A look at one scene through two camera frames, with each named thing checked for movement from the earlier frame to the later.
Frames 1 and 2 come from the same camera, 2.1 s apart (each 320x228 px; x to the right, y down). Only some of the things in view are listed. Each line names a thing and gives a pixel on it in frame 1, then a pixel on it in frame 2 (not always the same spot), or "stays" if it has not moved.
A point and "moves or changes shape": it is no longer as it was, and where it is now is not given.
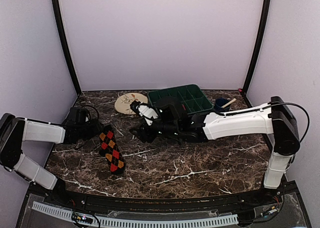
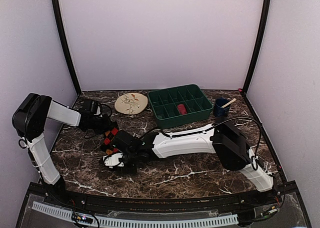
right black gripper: x=144 y=133 → x=132 y=170
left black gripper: x=96 y=127 → x=108 y=124
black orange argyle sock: x=109 y=149 moves or changes shape
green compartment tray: x=191 y=96 stays
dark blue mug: x=219 y=103 stays
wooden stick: x=229 y=103 stays
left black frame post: x=56 y=8 stays
